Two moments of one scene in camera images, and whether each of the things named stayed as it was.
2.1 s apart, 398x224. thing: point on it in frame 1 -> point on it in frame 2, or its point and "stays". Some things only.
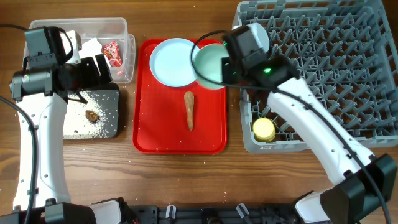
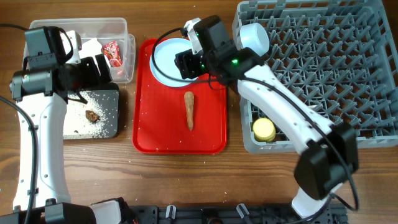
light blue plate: (172, 62) stays
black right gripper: (226, 77) -> (184, 60)
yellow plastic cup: (263, 129) stays
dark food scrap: (91, 116) stays
